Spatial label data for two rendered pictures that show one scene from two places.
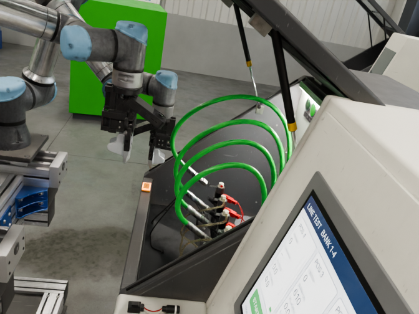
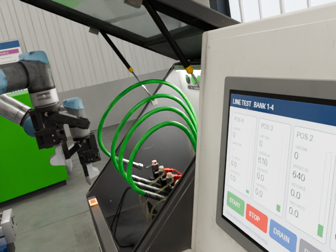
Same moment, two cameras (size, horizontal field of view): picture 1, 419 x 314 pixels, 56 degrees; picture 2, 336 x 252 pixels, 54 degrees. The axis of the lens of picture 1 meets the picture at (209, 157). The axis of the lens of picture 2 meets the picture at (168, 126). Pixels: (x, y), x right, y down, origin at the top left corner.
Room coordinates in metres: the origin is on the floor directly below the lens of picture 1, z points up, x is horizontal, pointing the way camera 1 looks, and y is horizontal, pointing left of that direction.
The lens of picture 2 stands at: (-0.06, 0.09, 1.53)
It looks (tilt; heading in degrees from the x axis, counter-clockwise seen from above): 13 degrees down; 350
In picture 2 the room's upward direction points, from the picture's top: 11 degrees counter-clockwise
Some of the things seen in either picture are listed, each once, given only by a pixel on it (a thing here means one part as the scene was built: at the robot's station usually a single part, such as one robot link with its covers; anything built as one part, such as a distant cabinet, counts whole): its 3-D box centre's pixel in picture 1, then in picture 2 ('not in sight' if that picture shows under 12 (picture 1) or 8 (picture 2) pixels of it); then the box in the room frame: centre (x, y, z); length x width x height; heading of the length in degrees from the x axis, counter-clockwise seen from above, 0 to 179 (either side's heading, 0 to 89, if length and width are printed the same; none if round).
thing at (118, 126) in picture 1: (121, 108); (49, 125); (0.95, 0.25, 1.37); 0.09 x 0.08 x 0.12; 98
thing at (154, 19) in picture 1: (116, 58); (15, 144); (4.63, 1.31, 0.65); 0.95 x 0.86 x 1.30; 107
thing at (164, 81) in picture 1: (164, 88); (74, 112); (1.30, 0.20, 1.35); 0.09 x 0.08 x 0.11; 78
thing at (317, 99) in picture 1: (328, 108); (204, 67); (1.15, -0.32, 1.43); 0.54 x 0.03 x 0.02; 8
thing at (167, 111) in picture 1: (162, 109); (79, 130); (1.31, 0.19, 1.27); 0.08 x 0.08 x 0.05
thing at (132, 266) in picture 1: (138, 240); (107, 245); (1.08, 0.18, 0.87); 0.62 x 0.04 x 0.16; 8
